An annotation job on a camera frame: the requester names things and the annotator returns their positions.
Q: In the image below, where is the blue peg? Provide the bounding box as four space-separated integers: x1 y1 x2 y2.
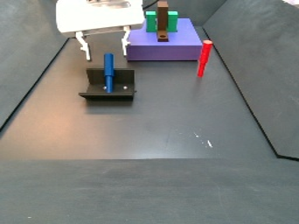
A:
105 53 115 93

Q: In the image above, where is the green U-shaped block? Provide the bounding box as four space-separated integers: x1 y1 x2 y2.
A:
146 11 179 32

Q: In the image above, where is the purple base block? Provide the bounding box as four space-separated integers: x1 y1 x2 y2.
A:
126 18 202 61

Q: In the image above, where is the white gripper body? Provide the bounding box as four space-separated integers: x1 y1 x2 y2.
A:
57 0 146 38

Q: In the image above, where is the brown L-shaped bracket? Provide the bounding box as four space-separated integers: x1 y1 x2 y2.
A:
157 0 169 42

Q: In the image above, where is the red peg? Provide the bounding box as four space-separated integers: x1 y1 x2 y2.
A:
198 40 213 77

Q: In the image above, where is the black angled fixture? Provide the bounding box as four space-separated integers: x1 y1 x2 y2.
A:
79 68 137 101

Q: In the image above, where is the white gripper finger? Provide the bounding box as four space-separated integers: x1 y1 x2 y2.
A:
122 26 131 57
75 31 91 61

